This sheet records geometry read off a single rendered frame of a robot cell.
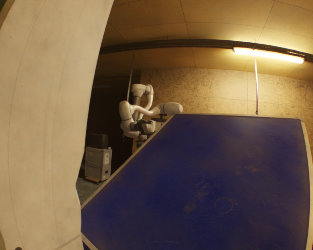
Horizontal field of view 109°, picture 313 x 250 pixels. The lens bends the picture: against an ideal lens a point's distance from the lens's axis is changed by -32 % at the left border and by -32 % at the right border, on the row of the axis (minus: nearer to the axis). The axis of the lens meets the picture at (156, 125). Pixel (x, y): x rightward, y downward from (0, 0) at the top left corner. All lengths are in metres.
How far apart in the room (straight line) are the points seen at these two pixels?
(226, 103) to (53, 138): 3.80
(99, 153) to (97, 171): 0.51
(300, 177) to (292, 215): 0.19
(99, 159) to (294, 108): 5.16
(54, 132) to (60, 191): 0.16
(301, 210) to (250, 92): 3.66
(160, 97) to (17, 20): 3.94
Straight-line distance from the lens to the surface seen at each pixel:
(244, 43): 2.93
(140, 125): 1.40
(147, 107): 2.17
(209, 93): 4.01
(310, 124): 4.83
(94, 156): 4.48
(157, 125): 2.57
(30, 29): 0.39
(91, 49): 0.52
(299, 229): 0.69
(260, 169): 0.81
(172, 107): 1.80
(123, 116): 1.49
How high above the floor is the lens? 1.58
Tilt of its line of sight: 2 degrees up
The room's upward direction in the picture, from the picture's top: 6 degrees clockwise
